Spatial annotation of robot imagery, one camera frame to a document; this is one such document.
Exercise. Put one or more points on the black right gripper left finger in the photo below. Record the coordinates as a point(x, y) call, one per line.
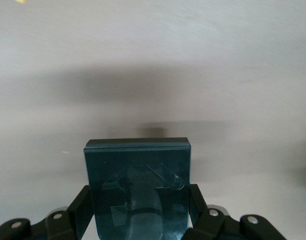
point(57, 225)

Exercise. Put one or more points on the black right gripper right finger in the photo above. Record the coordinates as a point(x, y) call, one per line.
point(218, 225)

